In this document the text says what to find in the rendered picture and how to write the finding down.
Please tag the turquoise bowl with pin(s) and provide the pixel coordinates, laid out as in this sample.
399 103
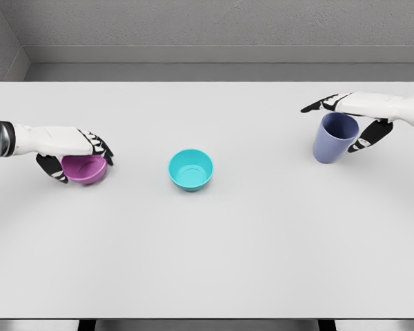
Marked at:
190 169

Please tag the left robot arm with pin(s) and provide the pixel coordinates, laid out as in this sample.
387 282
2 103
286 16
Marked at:
10 138

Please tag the blue-violet cup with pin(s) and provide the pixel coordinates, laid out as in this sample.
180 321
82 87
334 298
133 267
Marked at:
334 138

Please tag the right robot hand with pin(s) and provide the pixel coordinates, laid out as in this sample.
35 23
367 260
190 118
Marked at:
359 103

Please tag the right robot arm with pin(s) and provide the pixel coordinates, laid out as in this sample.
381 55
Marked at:
410 109

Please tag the purple bowl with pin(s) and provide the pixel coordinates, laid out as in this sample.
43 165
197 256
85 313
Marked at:
86 169

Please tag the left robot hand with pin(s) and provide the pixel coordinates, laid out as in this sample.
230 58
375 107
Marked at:
63 141

